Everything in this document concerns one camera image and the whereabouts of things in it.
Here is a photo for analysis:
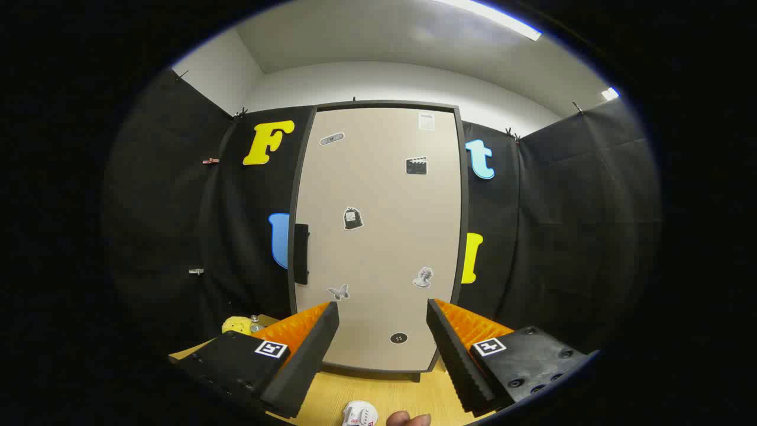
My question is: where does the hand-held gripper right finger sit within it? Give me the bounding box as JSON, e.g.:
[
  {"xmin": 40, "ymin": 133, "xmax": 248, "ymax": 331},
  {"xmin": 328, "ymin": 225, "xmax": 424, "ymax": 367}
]
[{"xmin": 427, "ymin": 299, "xmax": 593, "ymax": 414}]

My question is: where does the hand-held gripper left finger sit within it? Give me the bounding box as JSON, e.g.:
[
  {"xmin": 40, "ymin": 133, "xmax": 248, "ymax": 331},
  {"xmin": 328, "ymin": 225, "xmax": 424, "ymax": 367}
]
[{"xmin": 169, "ymin": 301, "xmax": 341, "ymax": 419}]

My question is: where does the white canvas shoe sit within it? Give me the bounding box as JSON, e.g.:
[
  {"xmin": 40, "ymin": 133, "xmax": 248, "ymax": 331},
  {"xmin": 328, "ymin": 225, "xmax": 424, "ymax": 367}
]
[{"xmin": 343, "ymin": 401, "xmax": 379, "ymax": 426}]

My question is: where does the grey shoe cabinet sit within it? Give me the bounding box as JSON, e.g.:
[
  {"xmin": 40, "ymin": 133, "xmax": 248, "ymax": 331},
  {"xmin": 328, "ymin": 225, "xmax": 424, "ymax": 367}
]
[{"xmin": 287, "ymin": 101, "xmax": 471, "ymax": 382}]

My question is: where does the black backdrop cloth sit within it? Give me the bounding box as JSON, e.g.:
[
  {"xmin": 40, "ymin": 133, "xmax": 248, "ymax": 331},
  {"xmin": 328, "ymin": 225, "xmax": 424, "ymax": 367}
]
[{"xmin": 101, "ymin": 68, "xmax": 662, "ymax": 379}]

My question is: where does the long ceiling light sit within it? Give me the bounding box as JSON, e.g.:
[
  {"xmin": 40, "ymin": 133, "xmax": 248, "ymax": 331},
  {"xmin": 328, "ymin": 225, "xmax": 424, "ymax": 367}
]
[{"xmin": 435, "ymin": 0, "xmax": 542, "ymax": 41}]

